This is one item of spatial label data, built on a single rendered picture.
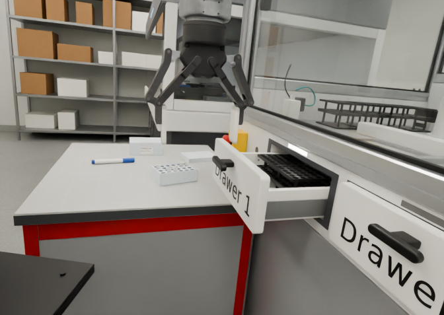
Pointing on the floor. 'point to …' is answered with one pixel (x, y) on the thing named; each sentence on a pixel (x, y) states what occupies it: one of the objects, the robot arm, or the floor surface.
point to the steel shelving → (78, 61)
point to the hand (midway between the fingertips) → (199, 137)
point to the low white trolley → (139, 234)
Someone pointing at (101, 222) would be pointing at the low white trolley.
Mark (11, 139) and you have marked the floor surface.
